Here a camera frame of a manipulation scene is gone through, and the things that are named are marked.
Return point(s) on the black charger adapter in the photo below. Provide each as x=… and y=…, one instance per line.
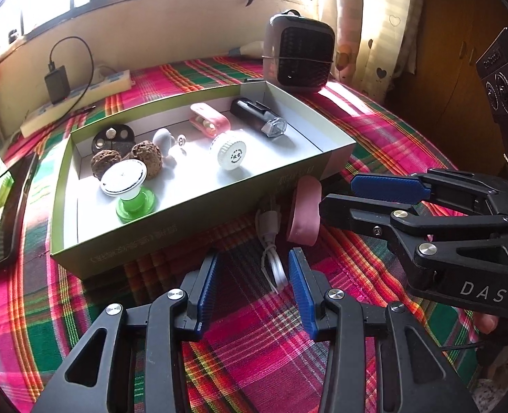
x=57, y=84

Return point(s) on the grey portable fan heater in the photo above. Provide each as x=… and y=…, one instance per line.
x=301, y=56

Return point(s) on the white-topped green spool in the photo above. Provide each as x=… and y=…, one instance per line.
x=123, y=178

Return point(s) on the plaid tablecloth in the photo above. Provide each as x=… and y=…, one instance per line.
x=245, y=352

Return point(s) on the black round disc with holes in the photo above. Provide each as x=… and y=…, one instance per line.
x=123, y=135

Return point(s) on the black window latch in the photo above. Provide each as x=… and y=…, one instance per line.
x=13, y=35

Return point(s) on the white egg-shaped gadget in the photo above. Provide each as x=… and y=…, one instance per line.
x=163, y=140

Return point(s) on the pink rounded case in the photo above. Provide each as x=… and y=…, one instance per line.
x=219, y=121

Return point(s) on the person's right hand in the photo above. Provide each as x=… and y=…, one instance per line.
x=486, y=322

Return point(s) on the wooden cabinet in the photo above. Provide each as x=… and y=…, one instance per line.
x=452, y=94

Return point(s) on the black smartphone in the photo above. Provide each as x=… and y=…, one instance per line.
x=8, y=232

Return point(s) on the black panel with round knobs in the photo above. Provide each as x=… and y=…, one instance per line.
x=505, y=77

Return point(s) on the white ribbed round container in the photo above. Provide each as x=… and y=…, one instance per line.
x=228, y=152

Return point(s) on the black flashlight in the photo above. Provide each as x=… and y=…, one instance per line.
x=247, y=112

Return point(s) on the white power strip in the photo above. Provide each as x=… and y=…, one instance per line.
x=107, y=84

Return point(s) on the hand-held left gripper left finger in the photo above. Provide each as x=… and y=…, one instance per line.
x=206, y=292

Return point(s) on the pink silicone holder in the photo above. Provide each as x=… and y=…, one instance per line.
x=303, y=223

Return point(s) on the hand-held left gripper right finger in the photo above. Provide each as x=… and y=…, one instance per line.
x=301, y=297

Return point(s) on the brown walnut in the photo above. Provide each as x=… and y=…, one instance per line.
x=146, y=155
x=105, y=161

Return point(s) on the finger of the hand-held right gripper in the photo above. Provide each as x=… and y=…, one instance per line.
x=387, y=186
x=348, y=215

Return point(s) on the grey-green cardboard box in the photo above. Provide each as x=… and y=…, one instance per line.
x=202, y=193

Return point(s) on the heart-print curtain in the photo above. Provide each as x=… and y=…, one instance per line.
x=366, y=30

